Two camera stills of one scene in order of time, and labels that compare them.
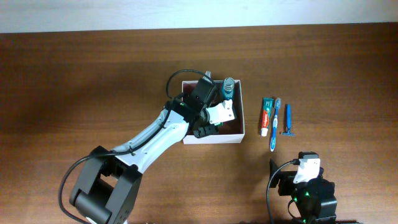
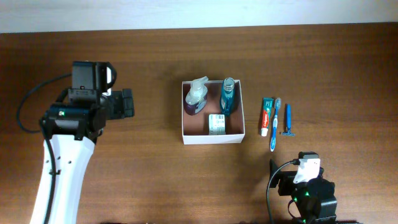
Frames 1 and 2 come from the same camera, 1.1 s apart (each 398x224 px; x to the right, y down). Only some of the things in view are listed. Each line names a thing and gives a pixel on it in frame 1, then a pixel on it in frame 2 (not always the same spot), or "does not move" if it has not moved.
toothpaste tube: (267, 104) does not move
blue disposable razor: (288, 122) does not move
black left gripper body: (205, 130) → (127, 102)
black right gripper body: (274, 173) does not move
